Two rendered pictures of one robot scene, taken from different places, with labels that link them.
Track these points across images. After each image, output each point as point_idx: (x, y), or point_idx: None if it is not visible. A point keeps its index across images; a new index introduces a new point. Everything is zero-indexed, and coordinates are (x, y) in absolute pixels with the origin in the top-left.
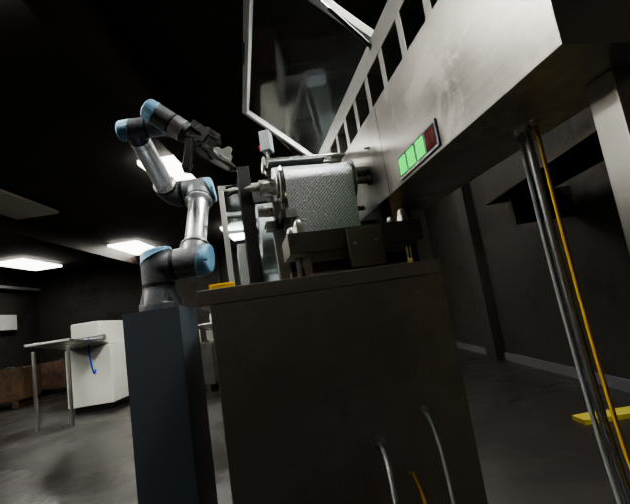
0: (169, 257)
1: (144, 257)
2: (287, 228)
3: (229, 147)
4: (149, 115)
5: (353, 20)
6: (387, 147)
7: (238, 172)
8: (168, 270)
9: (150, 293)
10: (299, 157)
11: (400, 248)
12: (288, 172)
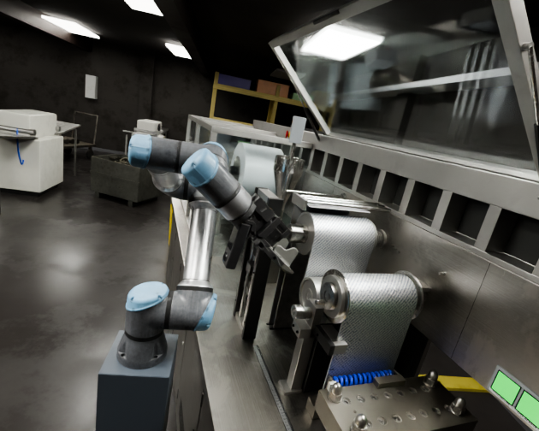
0: (167, 314)
1: (135, 308)
2: None
3: (295, 250)
4: (198, 184)
5: None
6: (484, 326)
7: (269, 206)
8: (162, 327)
9: (135, 349)
10: (344, 206)
11: None
12: (353, 297)
